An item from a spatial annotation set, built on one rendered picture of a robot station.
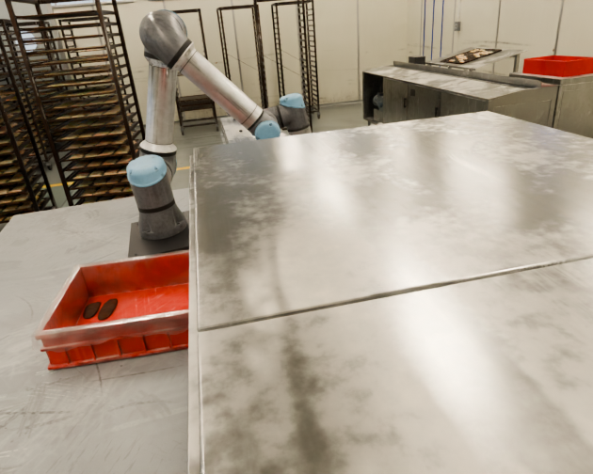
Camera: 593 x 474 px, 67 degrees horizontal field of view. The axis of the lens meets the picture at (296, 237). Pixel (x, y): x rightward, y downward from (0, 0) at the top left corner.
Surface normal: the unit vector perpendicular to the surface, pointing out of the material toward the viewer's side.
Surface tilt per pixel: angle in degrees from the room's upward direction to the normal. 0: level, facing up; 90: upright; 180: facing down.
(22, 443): 0
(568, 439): 0
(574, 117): 90
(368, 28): 90
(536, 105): 90
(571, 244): 0
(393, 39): 90
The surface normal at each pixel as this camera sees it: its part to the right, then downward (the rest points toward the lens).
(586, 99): 0.21, 0.40
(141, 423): -0.07, -0.90
